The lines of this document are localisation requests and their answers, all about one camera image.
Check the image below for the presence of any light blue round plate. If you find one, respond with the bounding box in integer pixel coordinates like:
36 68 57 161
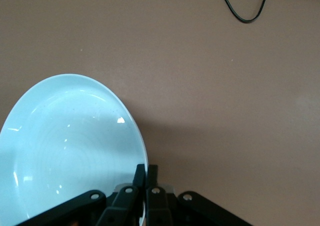
0 73 149 226

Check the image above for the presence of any looped thin black cable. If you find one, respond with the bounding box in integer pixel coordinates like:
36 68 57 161
214 0 274 24

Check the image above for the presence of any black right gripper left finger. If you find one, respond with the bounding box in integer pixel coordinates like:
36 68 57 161
14 163 146 226

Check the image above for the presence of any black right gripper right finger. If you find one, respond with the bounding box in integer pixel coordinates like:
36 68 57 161
145 164 254 226

